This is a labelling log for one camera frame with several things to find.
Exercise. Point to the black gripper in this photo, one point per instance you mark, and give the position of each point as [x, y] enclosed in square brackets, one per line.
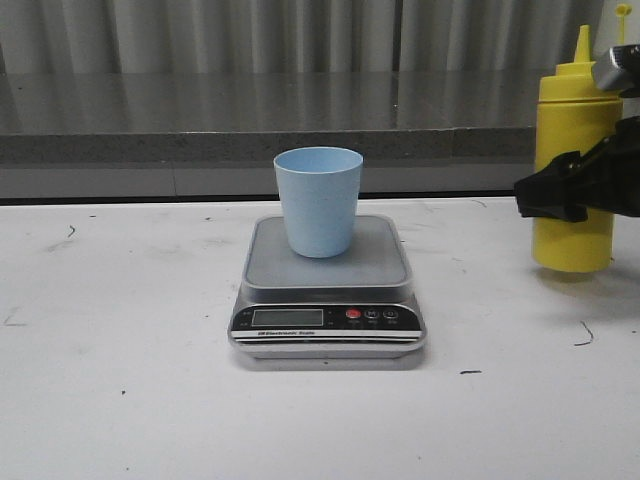
[605, 178]

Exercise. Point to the yellow squeeze bottle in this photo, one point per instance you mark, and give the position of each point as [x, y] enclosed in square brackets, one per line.
[573, 115]

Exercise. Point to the light blue plastic cup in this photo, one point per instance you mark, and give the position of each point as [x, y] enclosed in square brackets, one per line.
[318, 189]

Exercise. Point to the silver digital kitchen scale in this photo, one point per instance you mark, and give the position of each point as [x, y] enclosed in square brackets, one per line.
[354, 310]

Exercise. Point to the grey steel counter shelf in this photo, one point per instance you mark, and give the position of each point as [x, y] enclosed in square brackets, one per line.
[188, 137]

